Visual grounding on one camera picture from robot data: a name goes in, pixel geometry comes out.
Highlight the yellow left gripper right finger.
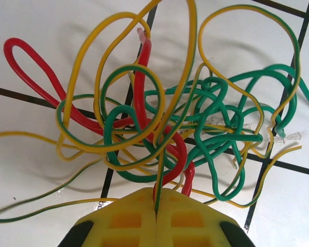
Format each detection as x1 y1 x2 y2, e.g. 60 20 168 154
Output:
156 188 255 247

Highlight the thin yellow-green striped cable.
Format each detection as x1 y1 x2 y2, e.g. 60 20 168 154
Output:
0 131 119 224
195 4 303 209
55 0 199 216

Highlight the clear tape scrap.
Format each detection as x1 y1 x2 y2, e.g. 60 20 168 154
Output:
285 131 303 141

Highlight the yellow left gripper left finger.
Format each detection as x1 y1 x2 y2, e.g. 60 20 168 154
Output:
58 187 157 247

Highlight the thick green cable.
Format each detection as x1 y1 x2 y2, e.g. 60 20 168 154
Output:
102 64 309 203

